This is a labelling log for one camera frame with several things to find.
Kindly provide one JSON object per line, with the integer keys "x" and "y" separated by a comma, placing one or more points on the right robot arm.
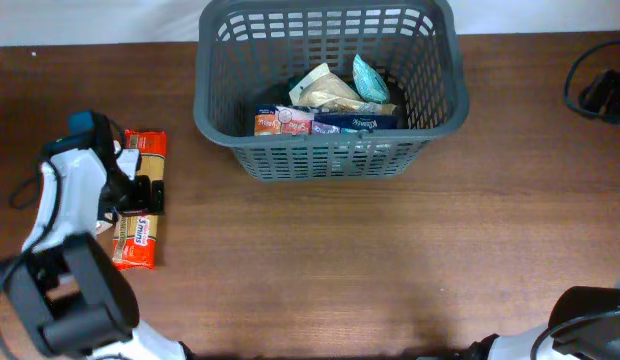
{"x": 585, "y": 321}

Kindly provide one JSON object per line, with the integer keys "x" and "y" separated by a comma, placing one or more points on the small teal white packet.
{"x": 369, "y": 83}

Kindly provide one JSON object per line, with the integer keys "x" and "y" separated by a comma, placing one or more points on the dark grey plastic basket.
{"x": 251, "y": 52}

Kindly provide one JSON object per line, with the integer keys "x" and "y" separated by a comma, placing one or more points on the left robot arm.
{"x": 69, "y": 296}

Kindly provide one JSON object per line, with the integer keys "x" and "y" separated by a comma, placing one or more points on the beige paper snack bag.
{"x": 321, "y": 88}

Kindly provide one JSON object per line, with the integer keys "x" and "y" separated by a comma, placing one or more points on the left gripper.
{"x": 143, "y": 202}

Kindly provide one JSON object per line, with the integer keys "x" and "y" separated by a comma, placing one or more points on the orange San Remo spaghetti pack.
{"x": 135, "y": 237}

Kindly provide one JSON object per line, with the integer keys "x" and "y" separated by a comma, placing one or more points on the Kleenex tissue multipack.
{"x": 300, "y": 120}

